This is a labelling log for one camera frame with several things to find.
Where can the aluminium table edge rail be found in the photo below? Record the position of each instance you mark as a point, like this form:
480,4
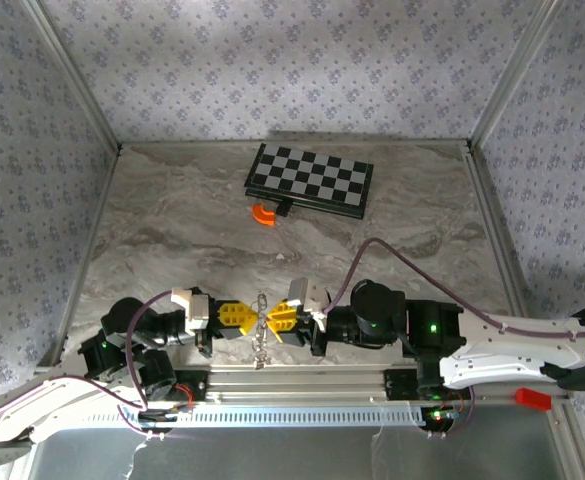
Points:
89,240
497,235

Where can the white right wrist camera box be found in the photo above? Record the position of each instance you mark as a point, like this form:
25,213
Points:
308,295

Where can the aluminium frame post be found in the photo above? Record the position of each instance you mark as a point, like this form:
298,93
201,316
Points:
514,75
72,75

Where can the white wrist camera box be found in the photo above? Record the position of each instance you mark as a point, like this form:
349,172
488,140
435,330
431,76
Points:
194,312
308,295

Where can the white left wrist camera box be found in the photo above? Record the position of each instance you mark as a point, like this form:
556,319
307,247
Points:
194,312

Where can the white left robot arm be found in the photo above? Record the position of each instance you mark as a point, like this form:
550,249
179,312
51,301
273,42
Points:
47,410

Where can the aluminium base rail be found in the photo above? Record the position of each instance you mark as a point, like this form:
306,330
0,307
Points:
297,385

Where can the black and grey chessboard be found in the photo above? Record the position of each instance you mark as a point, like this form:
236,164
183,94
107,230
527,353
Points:
312,177

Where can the red plastic block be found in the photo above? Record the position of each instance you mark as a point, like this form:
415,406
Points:
533,399

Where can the small black chessboard latch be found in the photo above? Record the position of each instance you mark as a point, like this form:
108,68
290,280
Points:
283,206

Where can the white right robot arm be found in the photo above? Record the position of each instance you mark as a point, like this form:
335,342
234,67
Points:
512,350

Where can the small circuit board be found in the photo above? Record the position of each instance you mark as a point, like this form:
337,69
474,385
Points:
441,415

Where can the orange curved plastic piece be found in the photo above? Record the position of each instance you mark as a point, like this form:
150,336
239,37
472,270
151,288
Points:
263,216

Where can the grey metal base plate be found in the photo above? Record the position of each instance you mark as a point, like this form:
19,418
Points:
272,455

